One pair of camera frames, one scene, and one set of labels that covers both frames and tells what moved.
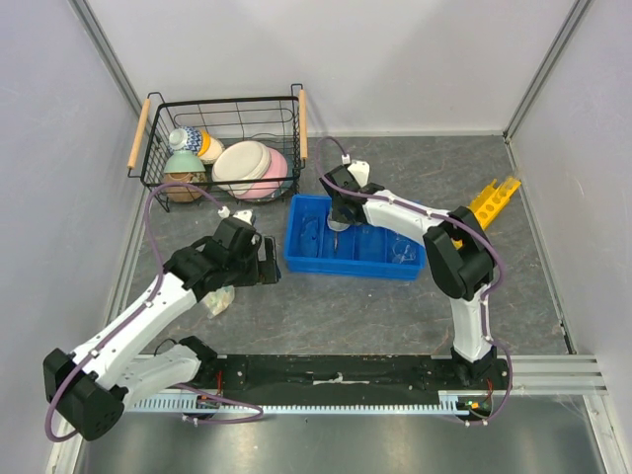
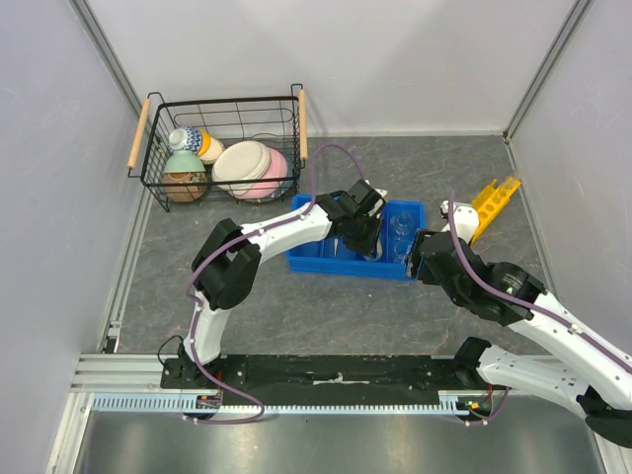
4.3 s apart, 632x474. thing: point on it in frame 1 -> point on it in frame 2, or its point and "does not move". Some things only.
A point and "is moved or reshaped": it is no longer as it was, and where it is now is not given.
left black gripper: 263,272 -> 367,246
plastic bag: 217,300 is moved or reshaped
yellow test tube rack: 489,200 does not move
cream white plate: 241,160 does not move
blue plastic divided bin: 364,250 does not move
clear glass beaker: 402,251 does not move
